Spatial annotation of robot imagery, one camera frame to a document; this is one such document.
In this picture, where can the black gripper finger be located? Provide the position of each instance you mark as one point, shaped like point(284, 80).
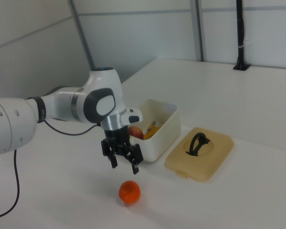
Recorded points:
point(110, 155)
point(134, 157)

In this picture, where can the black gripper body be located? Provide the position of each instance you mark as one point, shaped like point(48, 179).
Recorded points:
point(116, 138)

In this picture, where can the red apple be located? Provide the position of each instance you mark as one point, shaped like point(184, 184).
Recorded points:
point(136, 132)

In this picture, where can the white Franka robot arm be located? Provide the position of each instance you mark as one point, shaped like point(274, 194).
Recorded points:
point(62, 105)

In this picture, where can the white plastic container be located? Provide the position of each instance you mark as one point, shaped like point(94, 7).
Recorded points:
point(162, 140)

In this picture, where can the orange fruit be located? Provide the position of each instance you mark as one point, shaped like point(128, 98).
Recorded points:
point(129, 192)

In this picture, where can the yellow clamp tool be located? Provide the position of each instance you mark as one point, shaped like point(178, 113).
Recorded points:
point(152, 132)

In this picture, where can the black pole stand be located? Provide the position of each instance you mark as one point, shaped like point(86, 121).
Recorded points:
point(240, 35)

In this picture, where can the grey partition post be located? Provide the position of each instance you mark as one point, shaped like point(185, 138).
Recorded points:
point(198, 31)
point(82, 35)

